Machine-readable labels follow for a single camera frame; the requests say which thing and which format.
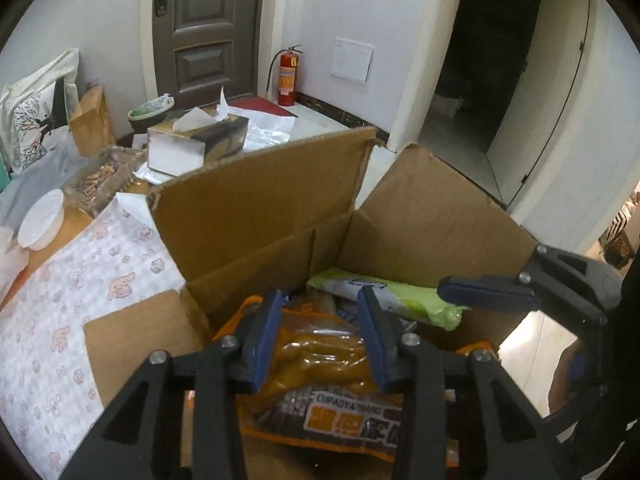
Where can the white wall panel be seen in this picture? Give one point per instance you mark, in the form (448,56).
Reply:
(352,60)

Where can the small brown paper bag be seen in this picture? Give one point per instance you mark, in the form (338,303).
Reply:
(92,125)

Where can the red door mat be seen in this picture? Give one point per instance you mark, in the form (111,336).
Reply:
(265,107)

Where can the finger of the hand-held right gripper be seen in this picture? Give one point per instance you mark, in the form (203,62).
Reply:
(480,291)

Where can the patterned white tablecloth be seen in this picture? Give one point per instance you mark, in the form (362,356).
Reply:
(75,285)

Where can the clear orange snack packet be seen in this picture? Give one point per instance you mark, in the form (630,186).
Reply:
(320,355)

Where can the green wafer packet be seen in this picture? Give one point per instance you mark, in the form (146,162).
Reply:
(415,300)

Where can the white plastic bowl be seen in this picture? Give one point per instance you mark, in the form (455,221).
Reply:
(42,220)

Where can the grey cloth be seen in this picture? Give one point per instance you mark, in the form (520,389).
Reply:
(30,185)

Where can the large cardboard box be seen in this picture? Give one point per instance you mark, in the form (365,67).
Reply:
(260,210)

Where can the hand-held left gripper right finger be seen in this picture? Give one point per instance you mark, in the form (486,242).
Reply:
(372,340)

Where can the green bowl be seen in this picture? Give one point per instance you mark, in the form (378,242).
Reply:
(150,115)

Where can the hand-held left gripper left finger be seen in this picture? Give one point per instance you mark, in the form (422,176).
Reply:
(262,340)

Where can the brown panel door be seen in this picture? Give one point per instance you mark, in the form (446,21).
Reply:
(210,35)

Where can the glass ashtray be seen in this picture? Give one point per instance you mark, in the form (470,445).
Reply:
(100,180)

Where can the red fire extinguisher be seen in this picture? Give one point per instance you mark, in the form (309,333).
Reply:
(286,80)

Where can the white tissue box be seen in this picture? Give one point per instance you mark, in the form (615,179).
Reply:
(175,150)

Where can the tree print tote bag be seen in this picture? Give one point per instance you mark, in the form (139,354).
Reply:
(40,110)

